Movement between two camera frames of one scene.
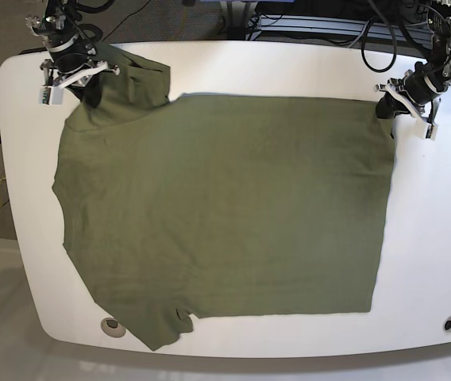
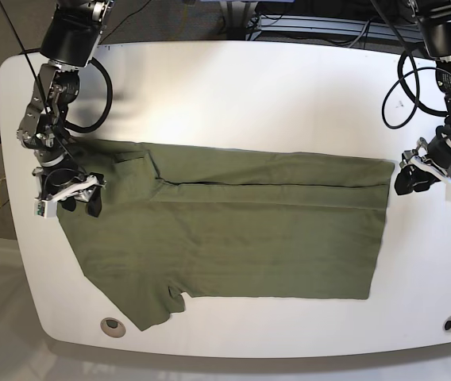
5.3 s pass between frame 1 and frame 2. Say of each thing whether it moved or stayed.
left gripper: moved
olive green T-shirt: moved
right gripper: moved
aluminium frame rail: stayed
